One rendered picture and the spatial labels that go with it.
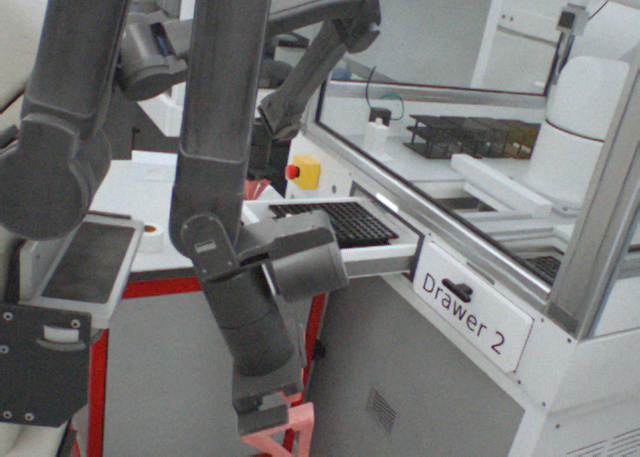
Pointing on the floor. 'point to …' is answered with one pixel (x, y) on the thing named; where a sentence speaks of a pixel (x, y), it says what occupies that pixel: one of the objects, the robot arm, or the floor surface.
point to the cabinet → (435, 389)
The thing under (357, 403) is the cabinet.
